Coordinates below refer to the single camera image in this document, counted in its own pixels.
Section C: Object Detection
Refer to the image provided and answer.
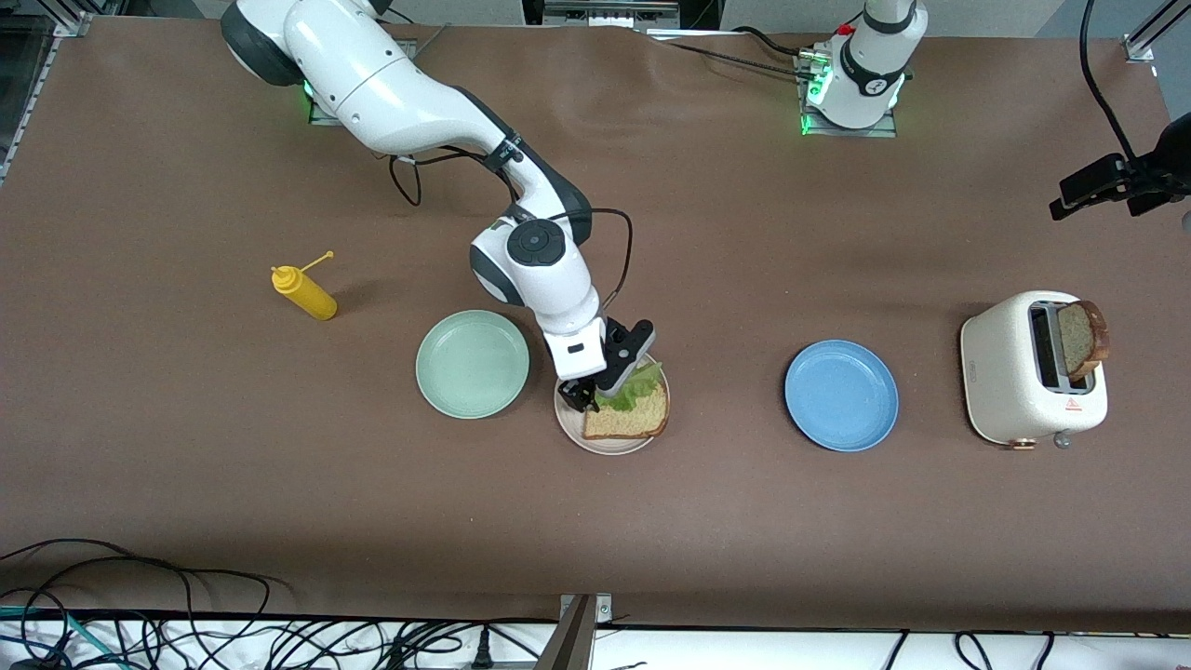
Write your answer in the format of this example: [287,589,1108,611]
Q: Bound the aluminium profile bar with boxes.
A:
[1123,0,1191,63]

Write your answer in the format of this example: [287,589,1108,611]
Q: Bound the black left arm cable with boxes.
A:
[1079,0,1141,161]

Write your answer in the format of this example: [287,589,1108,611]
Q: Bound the blue plate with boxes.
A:
[784,339,900,453]

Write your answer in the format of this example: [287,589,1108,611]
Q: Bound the white two-slot toaster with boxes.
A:
[960,290,1110,452]

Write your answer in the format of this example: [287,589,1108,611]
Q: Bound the brown bread slice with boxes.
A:
[1058,300,1111,382]
[582,380,670,441]

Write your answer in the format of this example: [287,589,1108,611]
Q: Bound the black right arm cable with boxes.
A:
[389,140,635,313]

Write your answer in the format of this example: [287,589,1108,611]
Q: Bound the teal cable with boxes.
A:
[0,605,127,670]

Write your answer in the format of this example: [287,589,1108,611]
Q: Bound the black cable tangle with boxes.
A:
[140,614,559,670]

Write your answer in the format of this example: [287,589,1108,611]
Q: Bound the mint green plate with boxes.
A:
[415,309,530,421]

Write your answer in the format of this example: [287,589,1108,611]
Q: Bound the small metal bracket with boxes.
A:
[558,593,615,626]

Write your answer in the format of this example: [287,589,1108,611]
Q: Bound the black metal frame device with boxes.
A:
[521,0,722,36]

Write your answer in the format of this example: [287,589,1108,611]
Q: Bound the black looped floor cable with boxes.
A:
[0,538,280,670]

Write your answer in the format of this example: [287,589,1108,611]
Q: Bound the black base cable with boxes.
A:
[651,26,820,80]

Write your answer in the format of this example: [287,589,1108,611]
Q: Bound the green lettuce leaf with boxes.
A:
[595,361,667,416]

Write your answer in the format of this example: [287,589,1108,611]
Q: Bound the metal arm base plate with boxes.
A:
[307,37,417,128]
[797,47,900,141]

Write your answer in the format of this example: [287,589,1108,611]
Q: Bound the aluminium table frame rail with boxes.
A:
[0,11,94,187]

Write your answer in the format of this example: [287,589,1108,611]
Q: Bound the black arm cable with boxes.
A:
[1079,0,1141,161]
[389,140,635,313]

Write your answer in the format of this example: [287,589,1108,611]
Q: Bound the yellow mustard squeeze bottle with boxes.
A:
[271,250,339,322]

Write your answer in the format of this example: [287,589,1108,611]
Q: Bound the beige plate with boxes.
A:
[554,342,670,456]

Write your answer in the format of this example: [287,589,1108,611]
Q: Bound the grey metal camera post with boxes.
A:
[535,596,596,670]

